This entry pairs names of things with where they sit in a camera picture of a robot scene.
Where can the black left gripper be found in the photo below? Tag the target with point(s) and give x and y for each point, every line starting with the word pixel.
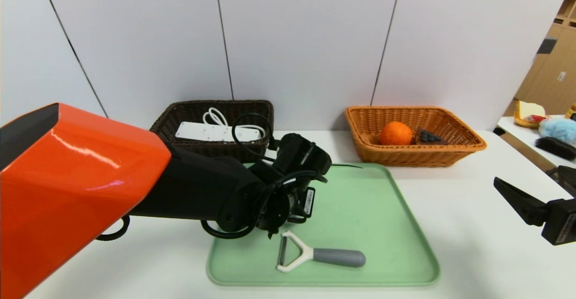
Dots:
pixel 308 203

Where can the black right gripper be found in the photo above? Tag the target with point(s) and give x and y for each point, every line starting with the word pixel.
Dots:
pixel 562 221

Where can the orange fruit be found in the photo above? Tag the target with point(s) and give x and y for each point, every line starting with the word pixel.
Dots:
pixel 396 133

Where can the chocolate blueberry cake slice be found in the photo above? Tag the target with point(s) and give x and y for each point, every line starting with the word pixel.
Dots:
pixel 429 138

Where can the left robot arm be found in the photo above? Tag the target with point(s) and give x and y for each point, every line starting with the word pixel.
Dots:
pixel 81 177

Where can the small yellow wicker basket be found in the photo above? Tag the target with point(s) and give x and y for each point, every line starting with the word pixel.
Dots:
pixel 522 124

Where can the orange wicker basket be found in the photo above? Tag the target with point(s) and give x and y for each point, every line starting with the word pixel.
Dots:
pixel 405 157

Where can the dark brown wicker basket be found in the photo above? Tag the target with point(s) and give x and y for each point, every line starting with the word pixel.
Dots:
pixel 193 110

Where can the black brush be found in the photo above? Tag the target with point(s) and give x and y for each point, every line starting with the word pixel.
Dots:
pixel 555 148

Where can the white side table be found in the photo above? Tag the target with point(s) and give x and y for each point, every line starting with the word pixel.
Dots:
pixel 522 137

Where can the blue fluffy bath sponge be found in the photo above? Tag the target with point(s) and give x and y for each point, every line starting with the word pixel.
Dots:
pixel 558 130

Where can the small red packet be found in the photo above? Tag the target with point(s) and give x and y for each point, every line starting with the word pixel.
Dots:
pixel 535 119

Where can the pale yellow bread slice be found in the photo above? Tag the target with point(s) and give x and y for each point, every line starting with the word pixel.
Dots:
pixel 528 110

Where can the yellow brown toy figure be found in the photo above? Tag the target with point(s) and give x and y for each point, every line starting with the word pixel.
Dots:
pixel 573 112

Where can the light green plastic tray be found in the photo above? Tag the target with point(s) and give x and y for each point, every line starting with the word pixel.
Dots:
pixel 382 245

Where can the light wooden cabinet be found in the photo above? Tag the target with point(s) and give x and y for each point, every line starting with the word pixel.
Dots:
pixel 546 92

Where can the dark grey cabinet plate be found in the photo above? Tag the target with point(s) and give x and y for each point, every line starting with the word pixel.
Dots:
pixel 545 47

